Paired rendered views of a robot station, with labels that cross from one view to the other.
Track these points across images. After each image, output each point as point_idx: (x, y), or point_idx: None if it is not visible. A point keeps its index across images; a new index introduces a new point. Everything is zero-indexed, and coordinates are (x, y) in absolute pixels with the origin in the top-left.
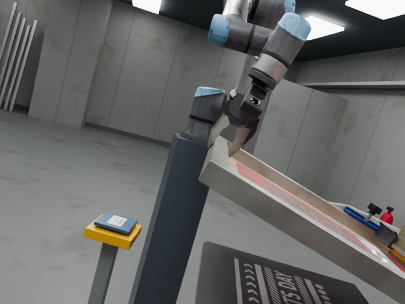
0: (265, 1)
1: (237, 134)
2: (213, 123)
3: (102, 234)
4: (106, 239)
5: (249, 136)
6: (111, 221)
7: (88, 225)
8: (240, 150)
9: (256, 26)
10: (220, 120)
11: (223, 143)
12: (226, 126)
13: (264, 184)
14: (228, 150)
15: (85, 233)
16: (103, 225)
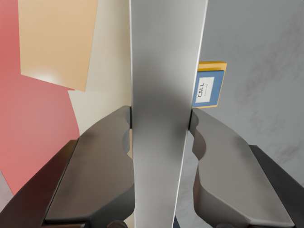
0: None
1: (125, 158)
2: (261, 151)
3: (210, 63)
4: (202, 62)
5: (43, 182)
6: (209, 83)
7: (225, 71)
8: None
9: None
10: (258, 177)
11: (148, 215)
12: (199, 165)
13: (1, 166)
14: (129, 117)
15: (222, 61)
16: (215, 70)
